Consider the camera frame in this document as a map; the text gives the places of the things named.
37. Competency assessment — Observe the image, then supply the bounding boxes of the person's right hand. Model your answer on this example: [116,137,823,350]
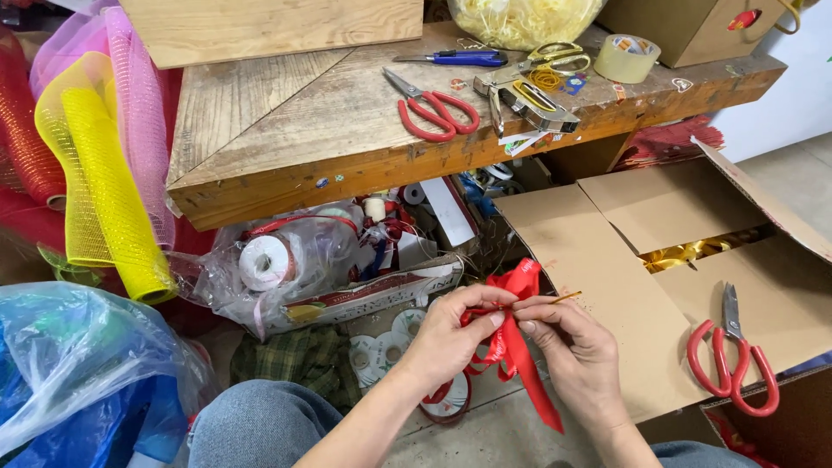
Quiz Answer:
[513,296,633,434]

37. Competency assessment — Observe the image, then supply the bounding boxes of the person's left hand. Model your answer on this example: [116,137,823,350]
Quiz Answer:
[401,284,520,392]

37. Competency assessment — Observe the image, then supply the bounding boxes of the red ribbon bow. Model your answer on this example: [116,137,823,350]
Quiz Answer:
[421,258,566,435]

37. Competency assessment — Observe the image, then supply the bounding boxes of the gold wire twist tie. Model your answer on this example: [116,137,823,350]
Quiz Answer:
[497,290,583,311]

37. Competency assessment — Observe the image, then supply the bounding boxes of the heap of white spool discs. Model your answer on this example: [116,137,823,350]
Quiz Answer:
[347,307,431,392]

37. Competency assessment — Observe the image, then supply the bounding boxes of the red ribbon reel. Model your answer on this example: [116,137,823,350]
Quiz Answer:
[419,369,474,425]

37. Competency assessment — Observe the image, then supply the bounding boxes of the printed carton of supplies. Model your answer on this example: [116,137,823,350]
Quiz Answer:
[244,177,485,340]

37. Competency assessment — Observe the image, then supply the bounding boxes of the large brown cardboard carton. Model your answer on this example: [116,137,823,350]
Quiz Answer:
[493,136,832,425]

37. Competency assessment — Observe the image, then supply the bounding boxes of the green plaid cloth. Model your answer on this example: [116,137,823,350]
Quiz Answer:
[229,323,366,412]

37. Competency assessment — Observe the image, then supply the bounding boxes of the yellow ribbon bows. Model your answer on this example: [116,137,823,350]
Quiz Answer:
[639,227,772,274]

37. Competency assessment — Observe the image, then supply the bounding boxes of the clear bag of ribbon spools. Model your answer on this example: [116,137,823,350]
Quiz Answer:
[167,201,366,340]

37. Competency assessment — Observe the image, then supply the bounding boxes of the white ribbon spool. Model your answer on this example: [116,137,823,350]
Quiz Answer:
[238,233,297,293]

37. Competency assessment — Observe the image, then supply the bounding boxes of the person's blue jeans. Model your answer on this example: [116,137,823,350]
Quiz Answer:
[187,379,763,468]

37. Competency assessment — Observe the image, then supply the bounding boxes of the stack of red paper bags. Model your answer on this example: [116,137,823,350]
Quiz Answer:
[613,115,726,172]

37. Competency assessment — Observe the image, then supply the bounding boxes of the silver staple pliers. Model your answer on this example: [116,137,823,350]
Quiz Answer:
[487,81,582,139]

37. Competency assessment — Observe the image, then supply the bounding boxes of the yellow rubber bands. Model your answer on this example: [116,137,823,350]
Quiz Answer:
[527,68,564,92]

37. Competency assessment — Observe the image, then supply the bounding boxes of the blue utility knife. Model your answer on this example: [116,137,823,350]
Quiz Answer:
[392,49,510,68]

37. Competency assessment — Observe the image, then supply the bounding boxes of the clear packing tape roll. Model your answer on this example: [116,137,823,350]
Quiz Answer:
[593,34,663,85]

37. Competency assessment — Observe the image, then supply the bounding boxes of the bag of yellow ribbon shreds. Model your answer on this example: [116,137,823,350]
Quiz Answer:
[446,0,609,53]

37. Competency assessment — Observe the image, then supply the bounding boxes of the plain wooden board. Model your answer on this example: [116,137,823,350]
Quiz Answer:
[118,0,425,71]

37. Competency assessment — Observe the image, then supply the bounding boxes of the brown cardboard gift box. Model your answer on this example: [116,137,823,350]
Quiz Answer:
[594,0,804,70]

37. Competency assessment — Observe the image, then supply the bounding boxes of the yellow mesh roll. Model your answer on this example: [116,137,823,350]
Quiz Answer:
[34,51,178,306]

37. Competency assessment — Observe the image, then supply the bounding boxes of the blue plastic bag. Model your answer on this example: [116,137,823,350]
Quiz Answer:
[0,281,218,468]

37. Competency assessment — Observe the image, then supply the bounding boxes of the pink mesh roll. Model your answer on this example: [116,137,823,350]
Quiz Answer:
[29,6,177,250]

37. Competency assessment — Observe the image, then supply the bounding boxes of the red mesh roll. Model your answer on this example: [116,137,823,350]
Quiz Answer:
[0,26,68,213]

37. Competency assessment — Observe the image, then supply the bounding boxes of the red handled scissors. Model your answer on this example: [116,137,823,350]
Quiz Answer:
[382,67,481,144]
[686,281,781,418]

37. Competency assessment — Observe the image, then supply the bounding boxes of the gold handled scissors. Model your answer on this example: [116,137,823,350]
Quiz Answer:
[472,42,593,98]

